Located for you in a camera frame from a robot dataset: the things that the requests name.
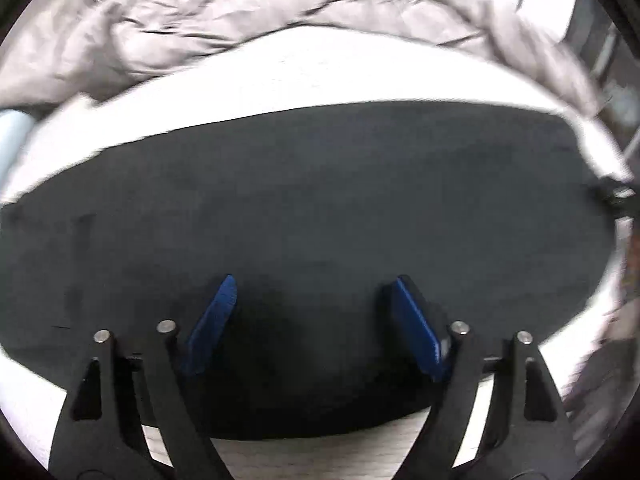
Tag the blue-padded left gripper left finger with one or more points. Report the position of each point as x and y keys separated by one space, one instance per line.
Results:
x=126 y=417

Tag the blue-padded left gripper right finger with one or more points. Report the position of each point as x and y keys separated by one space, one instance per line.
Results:
x=526 y=433

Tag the black pants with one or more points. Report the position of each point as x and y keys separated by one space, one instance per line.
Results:
x=488 y=209

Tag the light blue pillow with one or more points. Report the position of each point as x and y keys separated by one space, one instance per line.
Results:
x=15 y=126

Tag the grey rumpled comforter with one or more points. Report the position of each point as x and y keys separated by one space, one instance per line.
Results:
x=104 y=47

